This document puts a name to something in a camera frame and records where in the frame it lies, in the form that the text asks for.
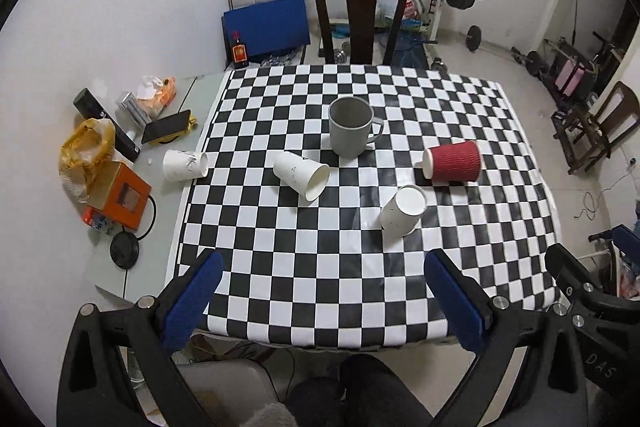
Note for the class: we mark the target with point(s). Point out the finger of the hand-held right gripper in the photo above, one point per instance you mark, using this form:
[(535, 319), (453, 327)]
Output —
[(567, 269)]

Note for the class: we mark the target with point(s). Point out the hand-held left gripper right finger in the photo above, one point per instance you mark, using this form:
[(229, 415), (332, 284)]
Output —
[(457, 307)]

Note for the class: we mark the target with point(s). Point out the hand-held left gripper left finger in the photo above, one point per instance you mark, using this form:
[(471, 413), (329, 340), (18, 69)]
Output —
[(192, 302)]

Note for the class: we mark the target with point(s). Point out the white paper cup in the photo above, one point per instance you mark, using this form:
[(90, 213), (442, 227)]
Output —
[(184, 164), (301, 174), (404, 209)]

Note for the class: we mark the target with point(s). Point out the red ribbed paper cup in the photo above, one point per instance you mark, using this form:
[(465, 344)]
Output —
[(452, 163)]

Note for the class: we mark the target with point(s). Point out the blue fabric chair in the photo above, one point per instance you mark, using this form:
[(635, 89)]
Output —
[(622, 239)]

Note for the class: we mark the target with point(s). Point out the black round disc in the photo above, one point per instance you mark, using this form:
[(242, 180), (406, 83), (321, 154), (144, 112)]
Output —
[(125, 250)]

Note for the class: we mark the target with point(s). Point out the small blue orange packet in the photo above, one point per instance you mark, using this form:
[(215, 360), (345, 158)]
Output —
[(97, 222)]

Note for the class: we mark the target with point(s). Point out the person's legs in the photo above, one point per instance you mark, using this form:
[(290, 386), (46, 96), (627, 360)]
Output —
[(360, 392)]

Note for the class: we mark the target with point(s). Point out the orange box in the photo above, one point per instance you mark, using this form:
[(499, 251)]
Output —
[(120, 194)]

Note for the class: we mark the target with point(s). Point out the black white checkered tablecloth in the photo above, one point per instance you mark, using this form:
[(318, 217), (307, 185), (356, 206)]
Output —
[(325, 267)]

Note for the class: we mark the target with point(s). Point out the brown wooden chair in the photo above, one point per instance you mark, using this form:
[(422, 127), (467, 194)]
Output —
[(597, 127)]

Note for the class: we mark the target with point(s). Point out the black smartphone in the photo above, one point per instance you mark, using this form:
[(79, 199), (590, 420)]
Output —
[(166, 127)]

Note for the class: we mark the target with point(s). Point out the yellow phone stand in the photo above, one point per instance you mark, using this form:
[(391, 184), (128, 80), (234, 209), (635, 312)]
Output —
[(189, 124)]

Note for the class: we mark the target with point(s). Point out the yellow plastic bag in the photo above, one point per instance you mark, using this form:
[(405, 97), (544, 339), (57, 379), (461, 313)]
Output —
[(82, 157)]

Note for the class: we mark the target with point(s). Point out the pink pad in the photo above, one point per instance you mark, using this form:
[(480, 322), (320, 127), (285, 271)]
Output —
[(570, 77)]

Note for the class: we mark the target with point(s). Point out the long black box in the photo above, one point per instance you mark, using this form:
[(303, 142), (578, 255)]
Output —
[(102, 119)]

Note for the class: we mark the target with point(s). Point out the silver box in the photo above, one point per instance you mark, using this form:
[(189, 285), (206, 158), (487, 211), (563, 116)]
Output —
[(131, 107)]

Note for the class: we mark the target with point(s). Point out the orange tissue pack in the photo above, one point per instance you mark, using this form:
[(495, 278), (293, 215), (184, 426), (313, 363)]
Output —
[(157, 96)]

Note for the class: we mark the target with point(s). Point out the grey mug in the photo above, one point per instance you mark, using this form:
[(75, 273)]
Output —
[(350, 127)]

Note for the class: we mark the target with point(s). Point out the black exercise machine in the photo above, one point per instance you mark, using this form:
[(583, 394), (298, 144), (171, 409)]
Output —
[(595, 57)]

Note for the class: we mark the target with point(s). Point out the chrome dumbbell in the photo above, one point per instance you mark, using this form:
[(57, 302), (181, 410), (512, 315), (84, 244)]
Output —
[(440, 64)]

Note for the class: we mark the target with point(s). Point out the barbell on floor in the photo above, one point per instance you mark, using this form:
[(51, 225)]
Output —
[(472, 38)]

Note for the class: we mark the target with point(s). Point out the dark bottle with red label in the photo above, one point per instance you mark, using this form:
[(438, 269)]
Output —
[(240, 52)]

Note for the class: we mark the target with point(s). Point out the blue board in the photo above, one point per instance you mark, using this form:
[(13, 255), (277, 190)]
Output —
[(265, 27)]

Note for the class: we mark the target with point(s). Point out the dark wooden chair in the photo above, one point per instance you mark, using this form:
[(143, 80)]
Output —
[(360, 17)]

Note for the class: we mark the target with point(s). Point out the clear plastic bag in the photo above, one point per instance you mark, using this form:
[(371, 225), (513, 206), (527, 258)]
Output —
[(392, 7)]

